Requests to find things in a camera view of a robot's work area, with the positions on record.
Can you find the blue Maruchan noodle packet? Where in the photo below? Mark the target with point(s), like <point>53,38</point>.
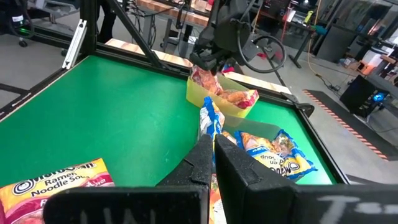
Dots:
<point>228,137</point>
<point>280,155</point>
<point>211,118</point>

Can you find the green felt table mat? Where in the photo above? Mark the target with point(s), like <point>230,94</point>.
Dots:
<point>109,124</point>

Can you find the silver aluminium bracket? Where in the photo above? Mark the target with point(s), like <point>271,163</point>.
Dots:
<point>74,45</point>

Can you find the orange Maruchan noodle packet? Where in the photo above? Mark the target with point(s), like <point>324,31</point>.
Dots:
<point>217,202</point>

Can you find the black metal table frame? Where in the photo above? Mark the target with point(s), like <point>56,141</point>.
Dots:
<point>88,31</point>

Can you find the dark green plastic bin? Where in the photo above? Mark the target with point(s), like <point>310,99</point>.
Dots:
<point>255,127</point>

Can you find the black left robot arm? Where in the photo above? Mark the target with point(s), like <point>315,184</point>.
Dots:
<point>230,7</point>

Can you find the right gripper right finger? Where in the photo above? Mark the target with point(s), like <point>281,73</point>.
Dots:
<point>264,202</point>

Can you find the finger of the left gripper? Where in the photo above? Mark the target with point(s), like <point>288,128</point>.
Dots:
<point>217,69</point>

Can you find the yellow-green plastic bin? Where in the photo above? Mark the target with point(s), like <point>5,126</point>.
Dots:
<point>199,96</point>

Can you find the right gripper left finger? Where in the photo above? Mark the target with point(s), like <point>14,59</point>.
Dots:
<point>140,205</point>

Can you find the red Maruchan noodle packet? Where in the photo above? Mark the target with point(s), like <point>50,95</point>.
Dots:
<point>46,189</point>
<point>206,82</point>
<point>242,98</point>

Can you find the black hazard-striped floor mat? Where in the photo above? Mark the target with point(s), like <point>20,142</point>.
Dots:
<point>367,130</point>

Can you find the black computer blue light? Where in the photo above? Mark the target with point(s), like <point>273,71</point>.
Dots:
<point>357,93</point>

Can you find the wooden background workbench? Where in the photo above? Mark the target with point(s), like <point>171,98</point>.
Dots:
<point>186,17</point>

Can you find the black wheeled machine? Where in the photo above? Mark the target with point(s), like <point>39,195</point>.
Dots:
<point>15,21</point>

